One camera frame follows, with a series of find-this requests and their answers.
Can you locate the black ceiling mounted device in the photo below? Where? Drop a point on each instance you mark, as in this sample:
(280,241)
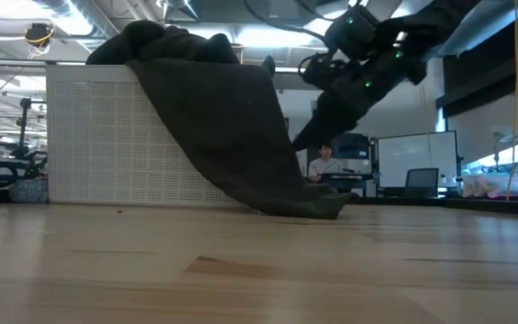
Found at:
(38,33)

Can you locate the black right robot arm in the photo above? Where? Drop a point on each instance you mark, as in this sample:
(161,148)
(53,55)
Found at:
(421,22)

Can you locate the dark olive hoodie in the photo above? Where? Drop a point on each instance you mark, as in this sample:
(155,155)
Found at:
(223,126)

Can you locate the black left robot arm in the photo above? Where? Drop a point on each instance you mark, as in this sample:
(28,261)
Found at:
(2,164)

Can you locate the dark office chair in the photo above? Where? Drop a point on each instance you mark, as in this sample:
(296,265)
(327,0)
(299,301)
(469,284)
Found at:
(421,182)

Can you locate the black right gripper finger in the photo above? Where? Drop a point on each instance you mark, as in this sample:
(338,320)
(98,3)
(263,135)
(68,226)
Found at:
(317,130)

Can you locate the white whiteboard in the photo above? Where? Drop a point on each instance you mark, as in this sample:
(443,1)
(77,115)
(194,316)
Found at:
(416,157)

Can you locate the white perforated plastic bin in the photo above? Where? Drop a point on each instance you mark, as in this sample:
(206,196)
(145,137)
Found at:
(97,144)

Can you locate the pale clothes pile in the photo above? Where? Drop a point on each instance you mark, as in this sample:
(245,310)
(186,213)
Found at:
(493,185)

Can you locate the black background desk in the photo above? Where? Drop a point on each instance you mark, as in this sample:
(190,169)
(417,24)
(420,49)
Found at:
(346,177)

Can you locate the black upright stand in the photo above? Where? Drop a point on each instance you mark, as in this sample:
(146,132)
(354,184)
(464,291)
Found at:
(25,121)

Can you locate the person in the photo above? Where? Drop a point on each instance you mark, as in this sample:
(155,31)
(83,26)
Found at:
(326,168)

